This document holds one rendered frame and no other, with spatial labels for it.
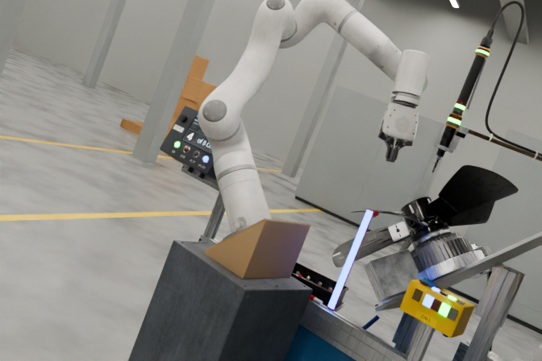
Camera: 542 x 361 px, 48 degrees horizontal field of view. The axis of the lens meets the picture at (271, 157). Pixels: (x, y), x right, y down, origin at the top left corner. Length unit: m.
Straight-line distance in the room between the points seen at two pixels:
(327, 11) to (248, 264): 0.83
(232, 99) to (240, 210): 0.33
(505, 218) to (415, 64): 5.93
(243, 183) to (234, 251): 0.20
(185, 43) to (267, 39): 6.27
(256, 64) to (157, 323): 0.81
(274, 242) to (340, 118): 8.18
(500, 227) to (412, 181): 2.12
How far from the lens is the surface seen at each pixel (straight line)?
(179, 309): 1.73
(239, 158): 1.76
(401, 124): 1.85
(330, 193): 9.76
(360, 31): 1.92
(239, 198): 1.72
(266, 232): 1.63
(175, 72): 8.16
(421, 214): 2.23
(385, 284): 2.11
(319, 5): 1.98
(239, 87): 1.84
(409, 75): 1.86
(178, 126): 2.28
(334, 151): 9.77
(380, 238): 2.28
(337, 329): 1.90
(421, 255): 2.18
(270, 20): 1.90
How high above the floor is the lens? 1.40
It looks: 5 degrees down
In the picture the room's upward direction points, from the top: 21 degrees clockwise
